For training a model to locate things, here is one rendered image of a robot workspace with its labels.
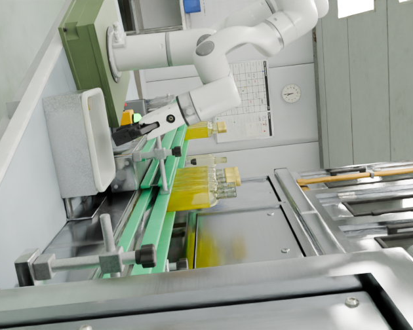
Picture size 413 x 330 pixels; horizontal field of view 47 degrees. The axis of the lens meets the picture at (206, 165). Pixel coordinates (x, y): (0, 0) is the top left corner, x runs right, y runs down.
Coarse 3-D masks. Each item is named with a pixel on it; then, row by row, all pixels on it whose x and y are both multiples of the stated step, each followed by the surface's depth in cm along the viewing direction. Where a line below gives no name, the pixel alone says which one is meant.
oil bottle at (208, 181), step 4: (192, 180) 139; (196, 180) 139; (200, 180) 138; (204, 180) 138; (208, 180) 137; (212, 180) 137; (176, 184) 137; (180, 184) 136; (184, 184) 136; (188, 184) 135; (192, 184) 135; (196, 184) 135; (200, 184) 135; (212, 184) 135; (216, 184) 136
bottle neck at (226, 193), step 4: (228, 188) 132; (232, 188) 132; (220, 192) 131; (224, 192) 131; (228, 192) 131; (232, 192) 131; (236, 192) 131; (220, 196) 131; (224, 196) 131; (228, 196) 131; (232, 196) 131; (236, 196) 131
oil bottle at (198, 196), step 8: (208, 184) 133; (176, 192) 129; (184, 192) 129; (192, 192) 129; (200, 192) 129; (208, 192) 129; (216, 192) 130; (176, 200) 130; (184, 200) 130; (192, 200) 130; (200, 200) 130; (208, 200) 130; (216, 200) 130; (168, 208) 130; (176, 208) 130; (184, 208) 130; (192, 208) 130
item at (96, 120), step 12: (84, 96) 99; (96, 96) 114; (84, 108) 98; (96, 108) 114; (84, 120) 100; (96, 120) 115; (96, 132) 116; (108, 132) 116; (96, 144) 116; (108, 144) 117; (96, 156) 117; (108, 156) 117; (96, 168) 102; (108, 168) 118; (96, 180) 102; (108, 180) 111
